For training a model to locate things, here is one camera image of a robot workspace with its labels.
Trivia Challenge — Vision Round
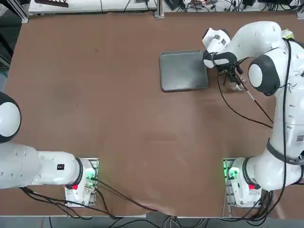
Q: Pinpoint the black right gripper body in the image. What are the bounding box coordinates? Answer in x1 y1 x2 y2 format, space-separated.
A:
224 63 244 84

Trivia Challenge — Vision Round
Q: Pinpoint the dark grey square tray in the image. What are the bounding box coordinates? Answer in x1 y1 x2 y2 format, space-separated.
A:
158 49 209 93

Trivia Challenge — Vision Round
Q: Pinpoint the green tissue pack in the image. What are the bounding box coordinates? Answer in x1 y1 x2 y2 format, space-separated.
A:
282 28 295 40

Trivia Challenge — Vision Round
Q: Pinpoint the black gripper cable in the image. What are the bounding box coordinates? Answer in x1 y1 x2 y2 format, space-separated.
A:
217 70 274 129

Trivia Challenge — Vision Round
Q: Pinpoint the aluminium camera post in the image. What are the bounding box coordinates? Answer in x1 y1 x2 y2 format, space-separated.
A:
154 0 165 19

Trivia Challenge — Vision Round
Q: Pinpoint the black base cable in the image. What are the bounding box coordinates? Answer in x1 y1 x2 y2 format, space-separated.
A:
91 177 159 212

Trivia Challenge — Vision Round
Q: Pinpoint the aluminium frame corner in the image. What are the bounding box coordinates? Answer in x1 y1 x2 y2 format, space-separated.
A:
9 0 31 24

